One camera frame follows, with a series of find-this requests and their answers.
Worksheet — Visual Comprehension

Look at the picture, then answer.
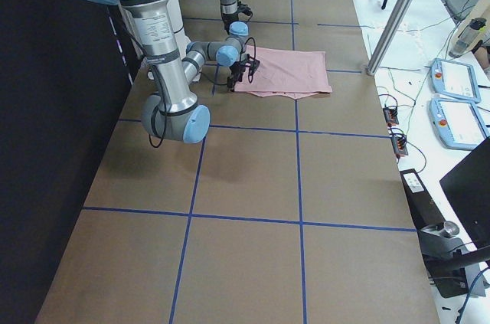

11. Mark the pink Snoopy t-shirt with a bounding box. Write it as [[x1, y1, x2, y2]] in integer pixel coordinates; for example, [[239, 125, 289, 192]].
[[234, 45, 332, 100]]

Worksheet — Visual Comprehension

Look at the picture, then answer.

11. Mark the clear water bottle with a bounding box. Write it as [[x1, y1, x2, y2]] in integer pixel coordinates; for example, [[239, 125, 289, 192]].
[[449, 18, 486, 58]]

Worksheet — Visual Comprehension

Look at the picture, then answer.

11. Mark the black box with label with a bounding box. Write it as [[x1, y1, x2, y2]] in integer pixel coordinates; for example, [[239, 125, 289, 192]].
[[400, 169, 445, 230]]

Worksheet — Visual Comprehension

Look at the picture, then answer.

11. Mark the lower teach pendant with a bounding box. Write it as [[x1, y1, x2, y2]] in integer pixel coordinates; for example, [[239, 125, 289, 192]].
[[429, 98, 489, 151]]

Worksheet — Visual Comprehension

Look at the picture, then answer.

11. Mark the upper orange connector board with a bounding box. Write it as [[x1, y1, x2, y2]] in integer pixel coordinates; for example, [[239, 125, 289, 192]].
[[383, 106, 399, 127]]

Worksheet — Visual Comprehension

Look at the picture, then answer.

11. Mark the orange connector board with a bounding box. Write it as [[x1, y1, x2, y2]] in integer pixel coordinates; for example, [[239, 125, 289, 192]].
[[389, 128, 408, 159], [383, 106, 399, 127]]

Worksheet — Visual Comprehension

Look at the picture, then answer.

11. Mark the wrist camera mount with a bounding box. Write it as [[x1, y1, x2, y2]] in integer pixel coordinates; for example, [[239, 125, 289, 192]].
[[237, 0, 253, 18], [240, 54, 260, 83]]

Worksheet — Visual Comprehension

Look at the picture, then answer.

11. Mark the black clamp with metal knob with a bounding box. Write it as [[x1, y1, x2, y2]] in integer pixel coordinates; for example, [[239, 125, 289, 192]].
[[417, 221, 489, 299]]

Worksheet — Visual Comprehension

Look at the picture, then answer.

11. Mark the aluminium frame post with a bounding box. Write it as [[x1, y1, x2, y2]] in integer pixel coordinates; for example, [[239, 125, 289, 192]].
[[366, 0, 412, 76]]

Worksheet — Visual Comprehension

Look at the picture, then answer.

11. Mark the black monitor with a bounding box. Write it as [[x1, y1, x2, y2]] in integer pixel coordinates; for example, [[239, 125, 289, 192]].
[[439, 139, 489, 247]]

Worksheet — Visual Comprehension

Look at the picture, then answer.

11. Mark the lower orange connector board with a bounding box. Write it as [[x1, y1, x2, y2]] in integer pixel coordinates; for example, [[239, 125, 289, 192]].
[[389, 128, 408, 159]]

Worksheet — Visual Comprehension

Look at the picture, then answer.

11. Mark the teach pendant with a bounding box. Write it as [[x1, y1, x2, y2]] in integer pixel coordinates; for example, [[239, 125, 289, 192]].
[[429, 98, 489, 151], [430, 58, 482, 103]]

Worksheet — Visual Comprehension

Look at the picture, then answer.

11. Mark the upper teach pendant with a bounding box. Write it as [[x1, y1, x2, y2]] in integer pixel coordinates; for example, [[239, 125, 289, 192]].
[[430, 58, 482, 103]]

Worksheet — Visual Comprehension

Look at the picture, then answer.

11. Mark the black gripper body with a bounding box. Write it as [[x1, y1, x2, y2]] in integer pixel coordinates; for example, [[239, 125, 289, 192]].
[[221, 12, 238, 29], [229, 59, 248, 83]]

